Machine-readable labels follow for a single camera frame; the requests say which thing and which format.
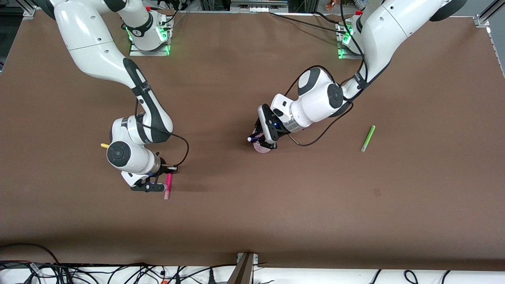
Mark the grey power strip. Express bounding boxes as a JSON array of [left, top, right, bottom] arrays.
[[230, 0, 289, 13]]

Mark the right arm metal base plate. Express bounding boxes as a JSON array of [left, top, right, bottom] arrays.
[[129, 15, 171, 56]]

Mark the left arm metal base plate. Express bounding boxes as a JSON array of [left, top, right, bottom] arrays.
[[337, 20, 367, 60]]

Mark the brown camera mount bracket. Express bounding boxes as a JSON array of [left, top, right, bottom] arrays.
[[227, 252, 259, 284]]

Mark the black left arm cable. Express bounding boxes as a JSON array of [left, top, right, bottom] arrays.
[[283, 0, 370, 147]]

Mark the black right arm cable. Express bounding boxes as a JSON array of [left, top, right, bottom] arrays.
[[134, 99, 190, 168]]

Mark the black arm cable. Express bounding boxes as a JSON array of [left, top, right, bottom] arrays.
[[134, 99, 190, 168], [283, 0, 370, 147]]

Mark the black arched floor cable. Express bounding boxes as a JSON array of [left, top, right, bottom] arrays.
[[0, 243, 60, 265]]

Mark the black cable on table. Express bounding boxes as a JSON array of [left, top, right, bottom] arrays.
[[269, 11, 348, 35]]

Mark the aluminium frame profile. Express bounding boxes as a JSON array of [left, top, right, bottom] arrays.
[[20, 0, 39, 19], [473, 0, 505, 77]]

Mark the green highlighter pen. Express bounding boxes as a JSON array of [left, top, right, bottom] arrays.
[[361, 125, 376, 153]]

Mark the black cable tangle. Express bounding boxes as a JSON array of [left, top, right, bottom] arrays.
[[0, 260, 237, 284]]

